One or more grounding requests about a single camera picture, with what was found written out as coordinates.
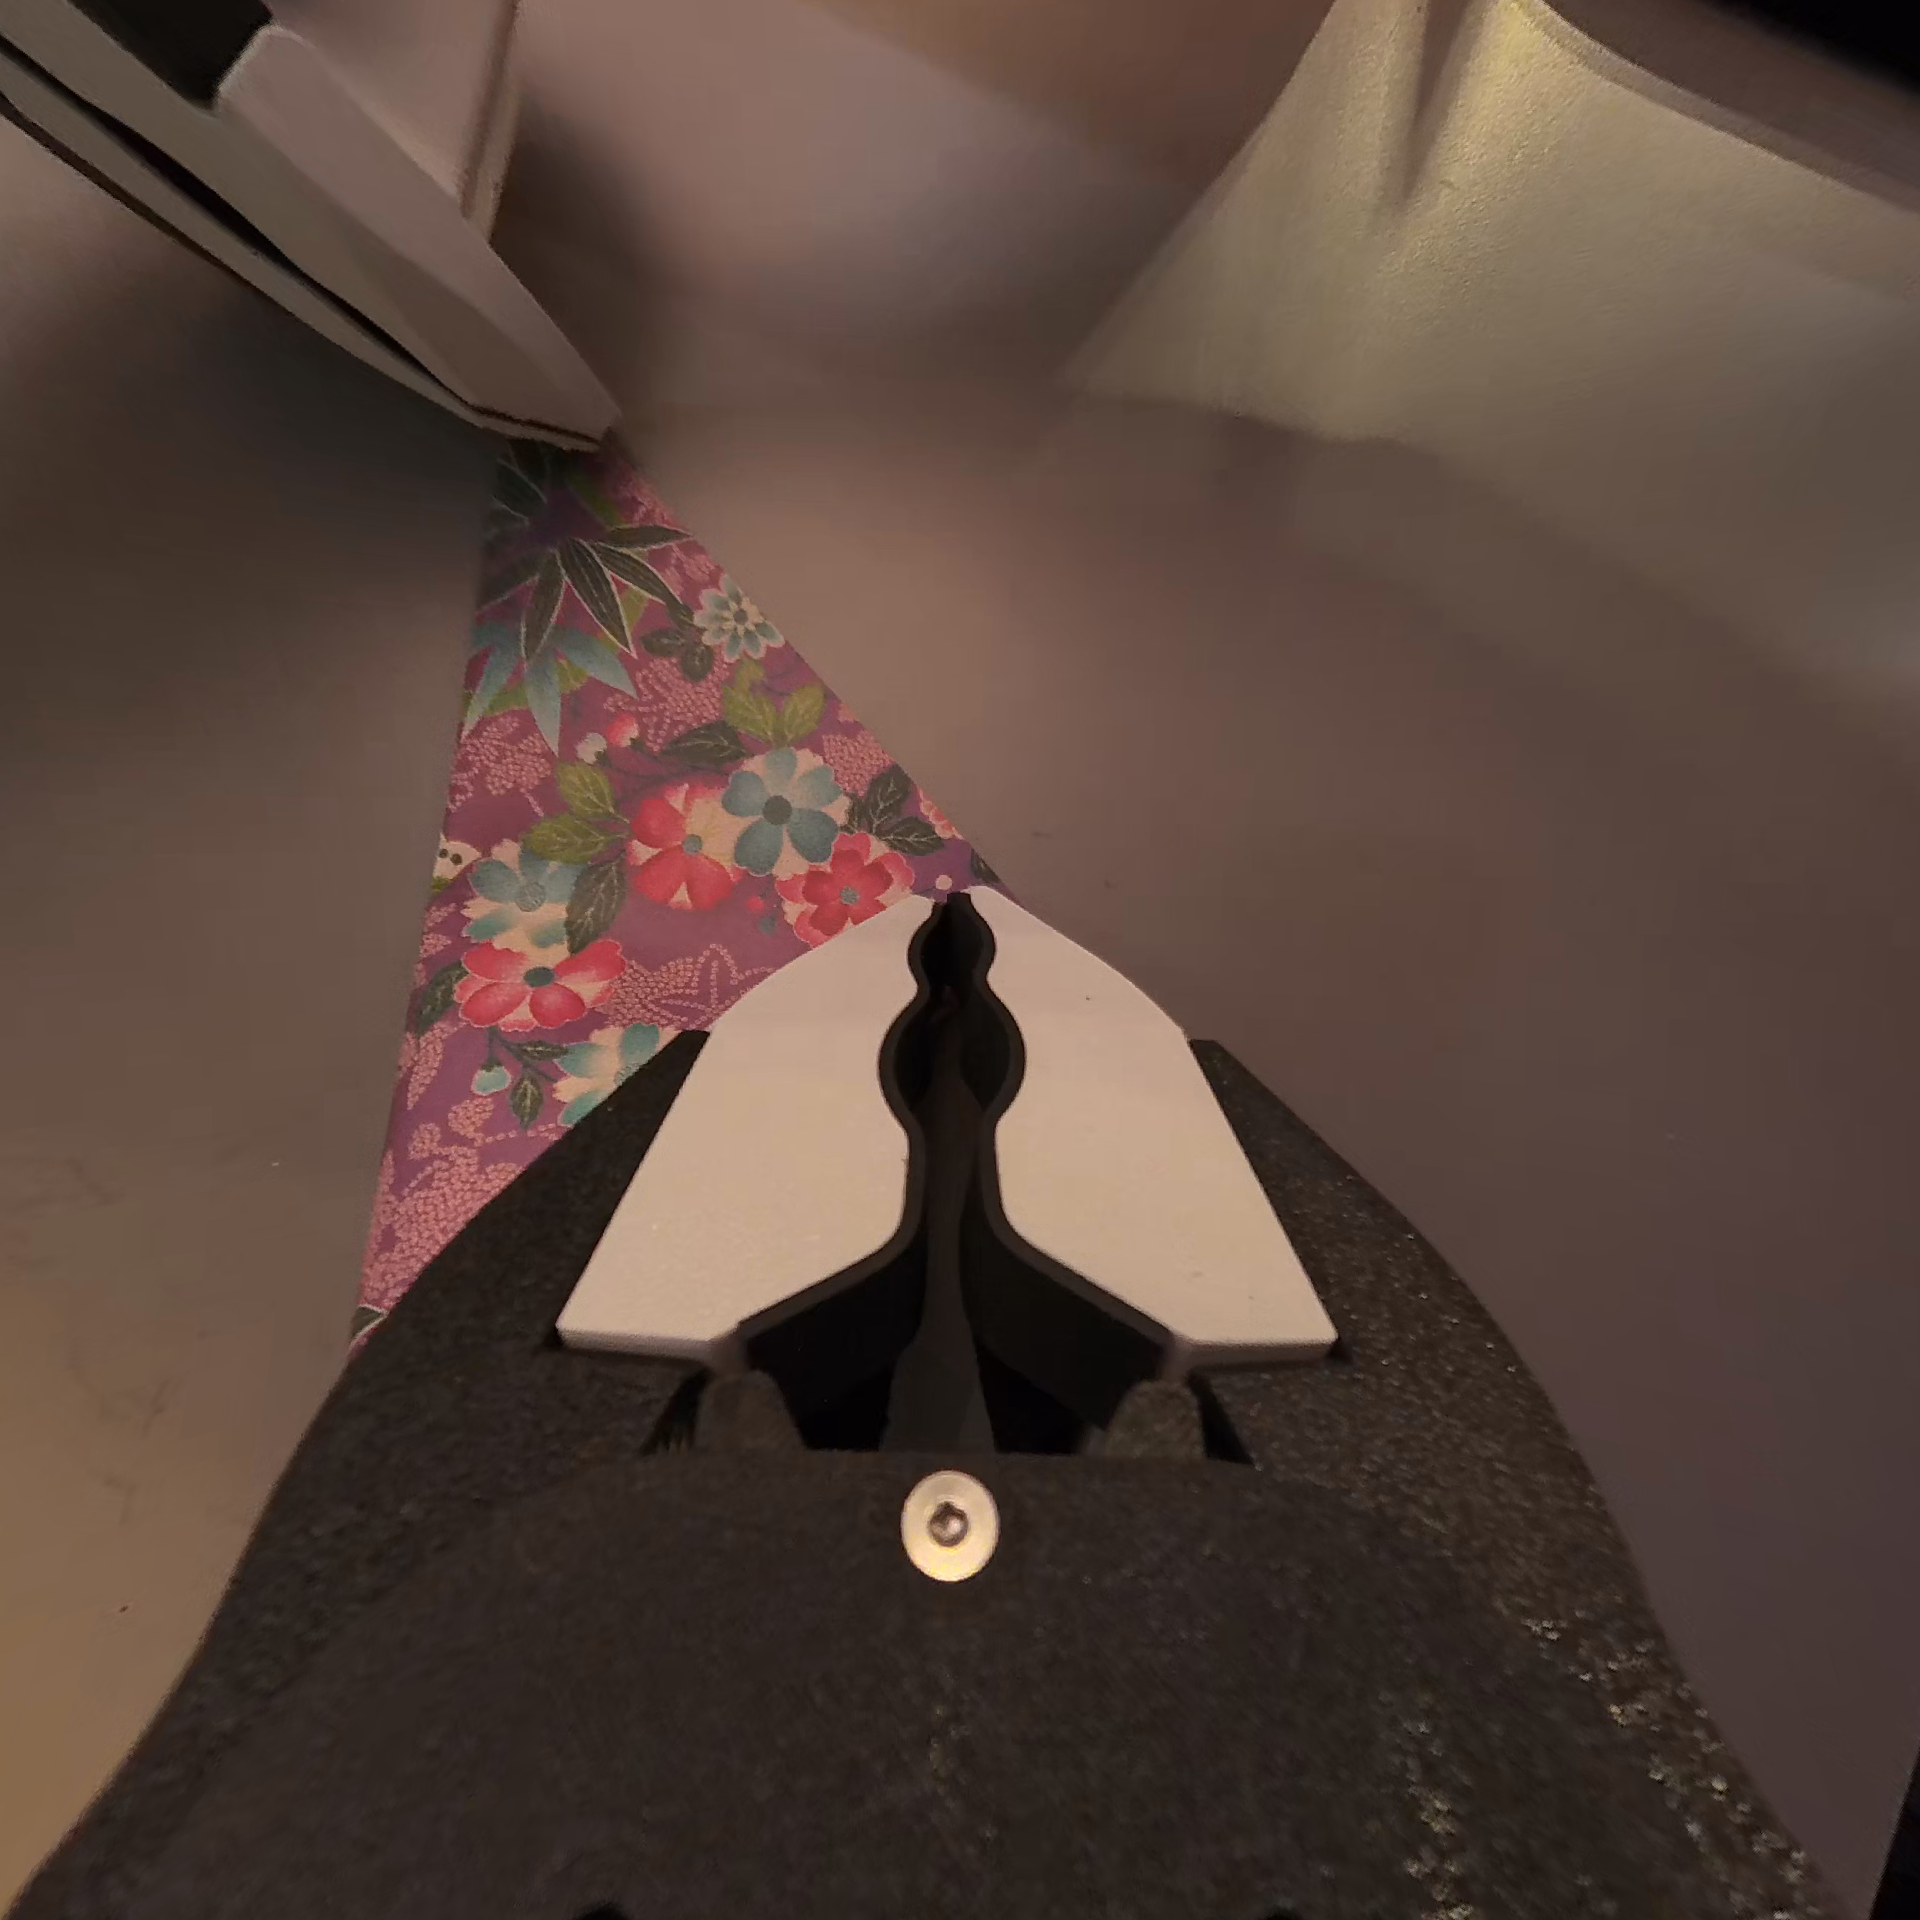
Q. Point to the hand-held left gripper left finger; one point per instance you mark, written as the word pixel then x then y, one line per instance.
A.
pixel 751 1200

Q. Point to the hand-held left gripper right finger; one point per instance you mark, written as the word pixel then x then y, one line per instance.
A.
pixel 1141 1183

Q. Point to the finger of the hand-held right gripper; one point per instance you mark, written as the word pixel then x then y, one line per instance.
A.
pixel 404 253
pixel 196 193

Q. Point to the purple floral origami paper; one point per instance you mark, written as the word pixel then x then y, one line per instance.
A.
pixel 601 841

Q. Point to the pale cloth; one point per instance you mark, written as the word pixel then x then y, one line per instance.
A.
pixel 1502 270

